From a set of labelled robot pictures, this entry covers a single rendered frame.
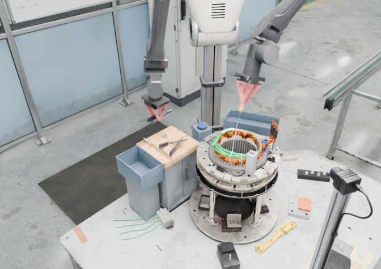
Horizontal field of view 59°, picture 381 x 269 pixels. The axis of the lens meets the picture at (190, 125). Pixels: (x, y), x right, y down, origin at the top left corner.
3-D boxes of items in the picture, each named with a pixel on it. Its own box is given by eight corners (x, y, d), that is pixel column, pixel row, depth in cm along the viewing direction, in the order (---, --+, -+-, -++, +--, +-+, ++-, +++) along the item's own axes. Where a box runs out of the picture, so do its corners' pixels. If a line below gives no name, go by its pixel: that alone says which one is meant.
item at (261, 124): (272, 164, 174) (280, 117, 158) (269, 177, 166) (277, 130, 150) (226, 154, 181) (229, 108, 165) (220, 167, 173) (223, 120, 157)
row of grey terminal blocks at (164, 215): (176, 226, 141) (175, 219, 139) (165, 231, 139) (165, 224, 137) (165, 211, 149) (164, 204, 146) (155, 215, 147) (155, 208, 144)
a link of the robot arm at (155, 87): (167, 54, 124) (143, 54, 122) (170, 68, 115) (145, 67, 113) (165, 84, 131) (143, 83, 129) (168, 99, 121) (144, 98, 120)
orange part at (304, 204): (310, 211, 145) (310, 210, 145) (298, 209, 147) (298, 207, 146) (310, 200, 151) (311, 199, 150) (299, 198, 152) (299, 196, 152)
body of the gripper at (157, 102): (157, 109, 128) (156, 92, 123) (140, 100, 134) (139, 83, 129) (170, 103, 131) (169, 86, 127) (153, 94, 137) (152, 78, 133)
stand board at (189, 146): (165, 169, 132) (164, 164, 131) (136, 148, 144) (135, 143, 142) (200, 147, 144) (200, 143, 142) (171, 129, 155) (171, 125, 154)
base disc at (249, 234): (244, 261, 126) (245, 260, 126) (170, 209, 148) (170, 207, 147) (294, 203, 150) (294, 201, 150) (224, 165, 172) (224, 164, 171)
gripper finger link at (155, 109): (156, 126, 133) (155, 105, 128) (145, 118, 137) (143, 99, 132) (169, 119, 137) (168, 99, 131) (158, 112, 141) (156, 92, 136)
